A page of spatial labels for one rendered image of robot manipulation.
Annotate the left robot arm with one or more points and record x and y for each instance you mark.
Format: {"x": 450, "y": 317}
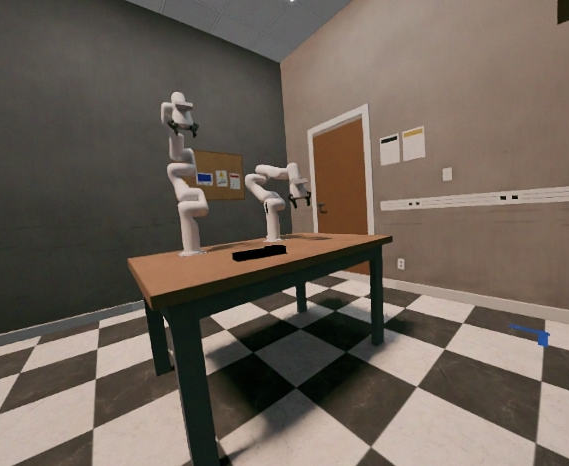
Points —
{"x": 272, "y": 201}

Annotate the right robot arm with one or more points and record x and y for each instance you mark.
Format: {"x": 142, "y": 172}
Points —
{"x": 196, "y": 205}

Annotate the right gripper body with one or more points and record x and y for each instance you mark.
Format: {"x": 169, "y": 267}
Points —
{"x": 182, "y": 117}

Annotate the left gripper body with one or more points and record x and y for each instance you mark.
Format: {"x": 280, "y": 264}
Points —
{"x": 298, "y": 191}

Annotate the black three-compartment bin rack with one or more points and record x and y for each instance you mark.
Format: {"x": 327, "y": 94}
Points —
{"x": 267, "y": 251}

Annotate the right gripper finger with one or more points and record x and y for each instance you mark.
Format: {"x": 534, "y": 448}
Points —
{"x": 194, "y": 129}
{"x": 173, "y": 126}

